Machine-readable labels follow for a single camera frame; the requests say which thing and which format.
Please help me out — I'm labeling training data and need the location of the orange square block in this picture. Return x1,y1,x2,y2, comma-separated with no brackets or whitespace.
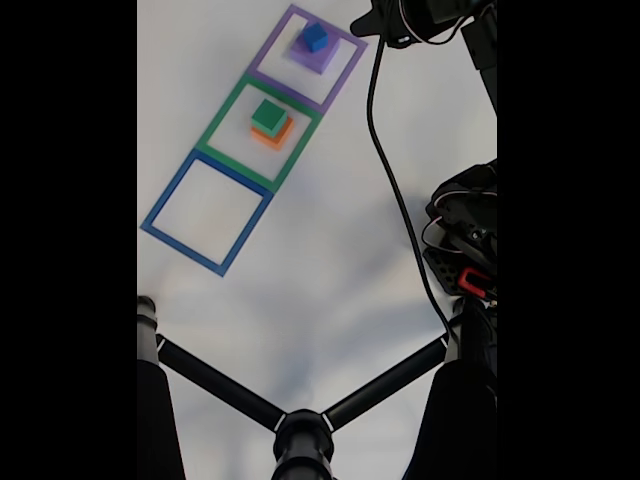
250,117,296,152

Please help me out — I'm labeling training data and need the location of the thin black wire loop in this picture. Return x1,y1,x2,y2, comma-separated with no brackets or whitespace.
414,14,475,47

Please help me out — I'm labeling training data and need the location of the blue square frame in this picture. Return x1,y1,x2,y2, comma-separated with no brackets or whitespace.
139,148,275,278

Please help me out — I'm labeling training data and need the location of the purple square frame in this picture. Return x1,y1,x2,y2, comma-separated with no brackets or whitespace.
247,3,370,115

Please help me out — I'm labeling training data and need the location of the small blue cube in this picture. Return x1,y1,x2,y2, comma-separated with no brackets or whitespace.
302,22,330,54

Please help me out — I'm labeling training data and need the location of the green square frame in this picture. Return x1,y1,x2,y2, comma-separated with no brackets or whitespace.
194,74,324,194

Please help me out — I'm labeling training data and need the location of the purple square block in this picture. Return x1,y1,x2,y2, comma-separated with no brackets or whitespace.
288,33,342,75

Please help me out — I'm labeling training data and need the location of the red white base servo cable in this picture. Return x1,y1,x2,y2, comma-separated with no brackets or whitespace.
422,192,498,257

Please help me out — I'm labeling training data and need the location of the green cube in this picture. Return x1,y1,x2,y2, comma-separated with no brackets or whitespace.
250,98,290,137

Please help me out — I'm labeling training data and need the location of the black tripod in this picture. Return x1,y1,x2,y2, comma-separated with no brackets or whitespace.
137,294,498,480

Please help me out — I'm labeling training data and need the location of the red clamp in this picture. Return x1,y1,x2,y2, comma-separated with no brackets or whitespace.
457,267,494,296

